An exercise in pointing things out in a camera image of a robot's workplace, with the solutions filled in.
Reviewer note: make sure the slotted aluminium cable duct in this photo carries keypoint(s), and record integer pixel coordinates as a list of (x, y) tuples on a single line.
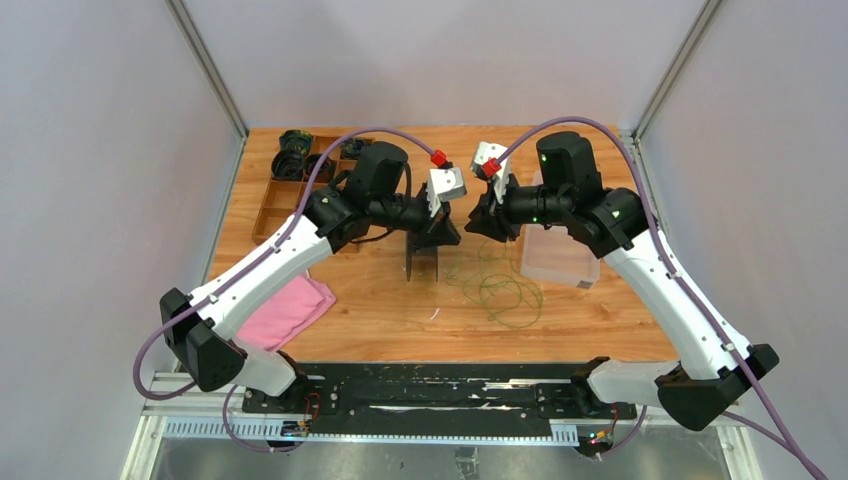
[(248, 429)]

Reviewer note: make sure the black cable spool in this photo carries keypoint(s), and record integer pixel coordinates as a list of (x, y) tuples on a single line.
[(419, 259)]

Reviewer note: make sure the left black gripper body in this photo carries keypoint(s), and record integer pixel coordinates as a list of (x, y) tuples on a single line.
[(412, 214)]

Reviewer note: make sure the wooden compartment tray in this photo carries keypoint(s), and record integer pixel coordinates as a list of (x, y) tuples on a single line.
[(290, 169)]

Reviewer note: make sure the pink cloth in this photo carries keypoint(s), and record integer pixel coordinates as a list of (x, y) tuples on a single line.
[(287, 313)]

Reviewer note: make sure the clear plastic box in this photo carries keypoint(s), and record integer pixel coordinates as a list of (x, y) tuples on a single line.
[(552, 255)]

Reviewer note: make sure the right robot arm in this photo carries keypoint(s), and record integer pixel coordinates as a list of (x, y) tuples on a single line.
[(716, 364)]

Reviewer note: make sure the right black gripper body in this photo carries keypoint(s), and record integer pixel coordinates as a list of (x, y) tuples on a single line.
[(522, 205)]

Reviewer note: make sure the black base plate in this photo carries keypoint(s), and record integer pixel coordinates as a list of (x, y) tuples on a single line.
[(502, 399)]

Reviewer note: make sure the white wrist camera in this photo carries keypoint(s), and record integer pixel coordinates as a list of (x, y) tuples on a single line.
[(490, 163), (444, 183)]

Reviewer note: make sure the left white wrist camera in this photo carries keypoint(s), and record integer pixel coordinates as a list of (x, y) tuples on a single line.
[(444, 183)]

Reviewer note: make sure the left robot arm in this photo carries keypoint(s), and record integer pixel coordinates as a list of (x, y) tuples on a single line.
[(200, 327)]

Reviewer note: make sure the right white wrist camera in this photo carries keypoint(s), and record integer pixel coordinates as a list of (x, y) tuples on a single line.
[(490, 163)]

